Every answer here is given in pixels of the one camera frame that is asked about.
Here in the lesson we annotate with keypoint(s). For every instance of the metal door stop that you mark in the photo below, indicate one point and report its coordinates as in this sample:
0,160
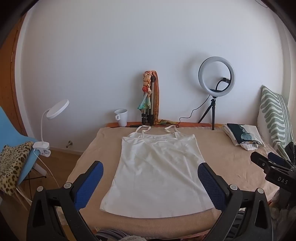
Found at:
69,144

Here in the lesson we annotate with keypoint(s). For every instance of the white mug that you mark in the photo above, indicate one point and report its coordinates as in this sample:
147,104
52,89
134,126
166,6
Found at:
122,117

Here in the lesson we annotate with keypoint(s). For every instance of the white clip desk lamp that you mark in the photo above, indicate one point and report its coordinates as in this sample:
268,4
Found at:
57,109

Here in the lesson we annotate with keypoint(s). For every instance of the folded dark and white clothes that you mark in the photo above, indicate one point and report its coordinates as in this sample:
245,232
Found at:
252,143

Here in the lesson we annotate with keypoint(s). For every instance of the beige blanket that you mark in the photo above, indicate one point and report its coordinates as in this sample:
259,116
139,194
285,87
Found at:
92,150

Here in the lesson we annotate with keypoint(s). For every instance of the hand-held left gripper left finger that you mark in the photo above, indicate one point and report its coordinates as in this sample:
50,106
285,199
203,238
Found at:
89,183

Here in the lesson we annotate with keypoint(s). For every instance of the dark green folded cloth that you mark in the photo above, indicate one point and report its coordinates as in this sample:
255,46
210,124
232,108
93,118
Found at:
240,132

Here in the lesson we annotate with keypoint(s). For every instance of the grey striped cloth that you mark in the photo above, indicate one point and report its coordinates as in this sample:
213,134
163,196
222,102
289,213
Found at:
108,234

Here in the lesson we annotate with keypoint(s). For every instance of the white camisole top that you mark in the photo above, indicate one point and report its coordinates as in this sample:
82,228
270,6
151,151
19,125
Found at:
157,173

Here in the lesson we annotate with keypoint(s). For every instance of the leopard print cloth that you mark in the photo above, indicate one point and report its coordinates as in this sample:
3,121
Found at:
11,162

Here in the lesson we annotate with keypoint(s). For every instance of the green striped pillow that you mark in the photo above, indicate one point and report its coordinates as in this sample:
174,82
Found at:
272,111

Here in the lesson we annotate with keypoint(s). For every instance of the folded silver tripod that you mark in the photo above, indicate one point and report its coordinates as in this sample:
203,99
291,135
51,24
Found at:
152,92

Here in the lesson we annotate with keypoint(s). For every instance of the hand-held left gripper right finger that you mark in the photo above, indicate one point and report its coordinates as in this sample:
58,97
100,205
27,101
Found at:
212,187

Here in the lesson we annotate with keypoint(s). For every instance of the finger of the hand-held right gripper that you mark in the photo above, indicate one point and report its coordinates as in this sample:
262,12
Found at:
276,158
261,161

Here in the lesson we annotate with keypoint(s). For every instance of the orange hanging cloth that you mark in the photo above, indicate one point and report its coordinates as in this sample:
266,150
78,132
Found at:
157,97

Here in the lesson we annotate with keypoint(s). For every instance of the wooden door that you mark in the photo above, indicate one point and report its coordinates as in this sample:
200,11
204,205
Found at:
9,92

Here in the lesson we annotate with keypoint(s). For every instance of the blue chair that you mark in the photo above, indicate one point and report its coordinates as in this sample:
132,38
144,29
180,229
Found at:
11,132

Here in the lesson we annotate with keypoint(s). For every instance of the colourful patterned scarf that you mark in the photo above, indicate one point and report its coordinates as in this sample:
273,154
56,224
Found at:
146,92

